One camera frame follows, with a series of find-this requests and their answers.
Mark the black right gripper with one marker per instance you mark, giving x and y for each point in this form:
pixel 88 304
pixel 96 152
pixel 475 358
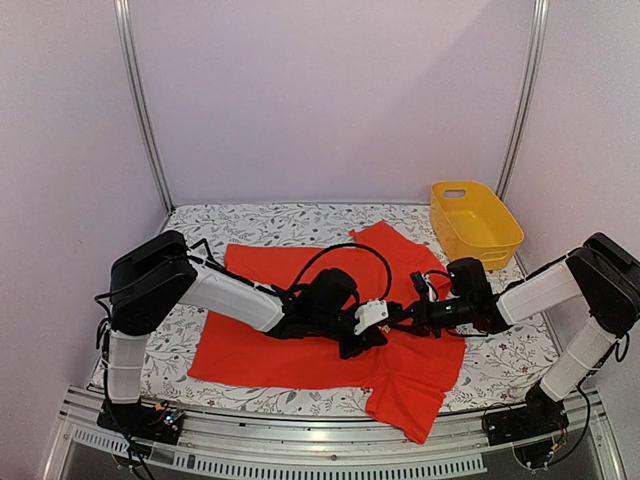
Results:
pixel 420 311

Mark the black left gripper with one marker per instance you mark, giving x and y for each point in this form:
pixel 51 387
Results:
pixel 371 336

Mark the red t-shirt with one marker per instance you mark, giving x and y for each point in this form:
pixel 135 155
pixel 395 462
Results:
pixel 409 377

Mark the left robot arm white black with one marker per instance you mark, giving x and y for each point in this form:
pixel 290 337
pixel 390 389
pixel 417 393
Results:
pixel 149 281

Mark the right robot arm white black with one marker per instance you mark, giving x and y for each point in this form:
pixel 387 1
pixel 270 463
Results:
pixel 599 280

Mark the floral patterned table mat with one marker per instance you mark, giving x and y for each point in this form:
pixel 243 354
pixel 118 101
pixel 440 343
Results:
pixel 496 369

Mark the yellow plastic basket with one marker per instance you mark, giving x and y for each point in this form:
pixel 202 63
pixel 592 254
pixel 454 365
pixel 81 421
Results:
pixel 469 220

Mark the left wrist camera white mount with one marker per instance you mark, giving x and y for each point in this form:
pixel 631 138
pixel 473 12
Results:
pixel 373 313

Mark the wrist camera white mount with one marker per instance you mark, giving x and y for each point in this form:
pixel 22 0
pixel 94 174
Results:
pixel 373 313
pixel 424 286

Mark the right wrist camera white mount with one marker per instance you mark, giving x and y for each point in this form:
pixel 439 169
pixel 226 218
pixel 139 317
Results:
pixel 424 286

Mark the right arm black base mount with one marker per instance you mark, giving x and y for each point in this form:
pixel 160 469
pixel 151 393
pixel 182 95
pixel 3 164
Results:
pixel 538 416

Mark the aluminium front rail frame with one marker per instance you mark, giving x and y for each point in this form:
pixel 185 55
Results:
pixel 223 444

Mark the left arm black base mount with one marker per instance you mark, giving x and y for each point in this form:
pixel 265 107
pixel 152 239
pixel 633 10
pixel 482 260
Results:
pixel 159 423

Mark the right aluminium corner post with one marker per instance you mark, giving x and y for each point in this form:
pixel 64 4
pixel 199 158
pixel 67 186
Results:
pixel 533 60

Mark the aluminium corner post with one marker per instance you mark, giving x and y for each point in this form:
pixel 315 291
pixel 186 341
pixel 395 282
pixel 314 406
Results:
pixel 126 34
pixel 533 60

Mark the left aluminium corner post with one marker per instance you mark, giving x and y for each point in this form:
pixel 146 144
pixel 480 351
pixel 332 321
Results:
pixel 126 34

